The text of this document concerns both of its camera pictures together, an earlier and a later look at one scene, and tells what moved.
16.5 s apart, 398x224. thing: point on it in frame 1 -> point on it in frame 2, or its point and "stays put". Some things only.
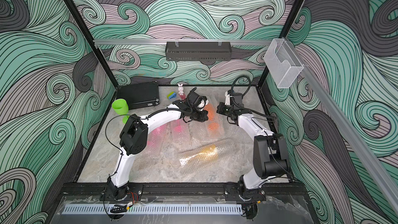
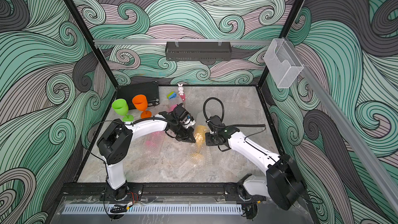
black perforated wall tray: (198, 51) stays put
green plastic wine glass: (121, 107) stays put
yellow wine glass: (209, 153) -> (200, 132)
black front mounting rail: (179, 191) stays put
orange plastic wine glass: (213, 125) -> (140, 101)
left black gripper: (204, 115) -> (187, 138)
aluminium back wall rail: (183, 42) stays put
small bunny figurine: (181, 88) stays put
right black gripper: (221, 107) -> (208, 140)
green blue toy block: (171, 95) stays put
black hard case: (139, 95) stays put
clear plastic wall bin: (283, 65) stays put
